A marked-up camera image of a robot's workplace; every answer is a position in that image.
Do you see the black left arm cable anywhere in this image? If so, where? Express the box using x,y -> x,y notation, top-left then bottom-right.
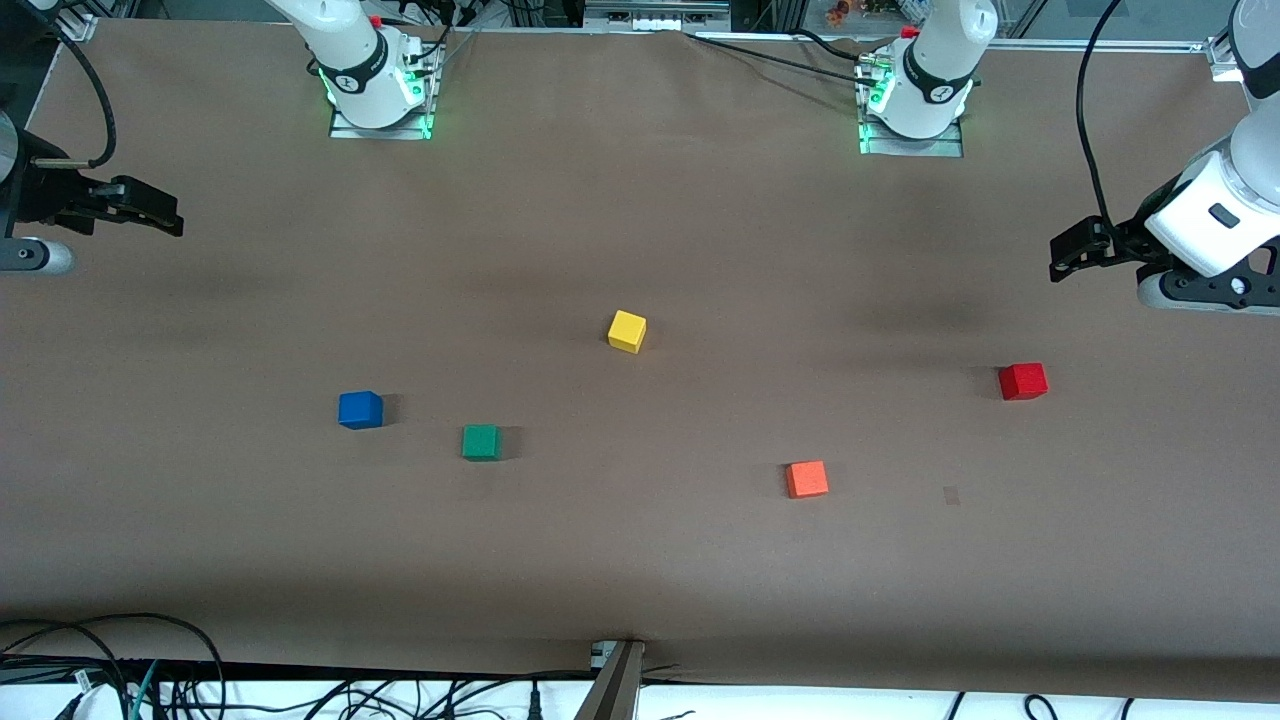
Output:
1075,0 -> 1127,236

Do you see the blue wooden block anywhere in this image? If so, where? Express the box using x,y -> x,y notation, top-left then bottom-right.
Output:
338,390 -> 384,431

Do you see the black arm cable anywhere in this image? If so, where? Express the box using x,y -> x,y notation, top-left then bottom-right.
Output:
1075,0 -> 1127,236
33,20 -> 119,169

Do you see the aluminium left arm base plate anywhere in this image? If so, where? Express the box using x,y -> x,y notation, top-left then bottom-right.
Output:
857,60 -> 966,159

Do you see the black base power cable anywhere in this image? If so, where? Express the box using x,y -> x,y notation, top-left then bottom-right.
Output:
793,27 -> 877,64
683,32 -> 883,89
415,0 -> 483,71

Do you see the black looped floor cable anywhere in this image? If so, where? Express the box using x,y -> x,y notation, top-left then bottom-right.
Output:
0,612 -> 228,720

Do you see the paper table cover sheet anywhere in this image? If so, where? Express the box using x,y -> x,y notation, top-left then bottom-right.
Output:
0,18 -> 1280,701

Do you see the black table edge rail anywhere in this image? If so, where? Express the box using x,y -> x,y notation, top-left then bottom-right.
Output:
0,650 -> 601,691

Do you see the teal floor cable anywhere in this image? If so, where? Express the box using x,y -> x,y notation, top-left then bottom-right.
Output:
127,659 -> 162,720

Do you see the red wooden block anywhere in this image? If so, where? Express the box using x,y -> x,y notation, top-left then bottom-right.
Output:
999,362 -> 1049,402

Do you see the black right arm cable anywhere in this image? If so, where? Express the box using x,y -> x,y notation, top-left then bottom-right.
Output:
33,20 -> 119,169

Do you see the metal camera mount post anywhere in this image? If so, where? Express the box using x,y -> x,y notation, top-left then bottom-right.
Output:
575,639 -> 647,720

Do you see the aluminium right arm base plate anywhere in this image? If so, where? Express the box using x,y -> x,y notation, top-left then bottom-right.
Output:
328,40 -> 437,141

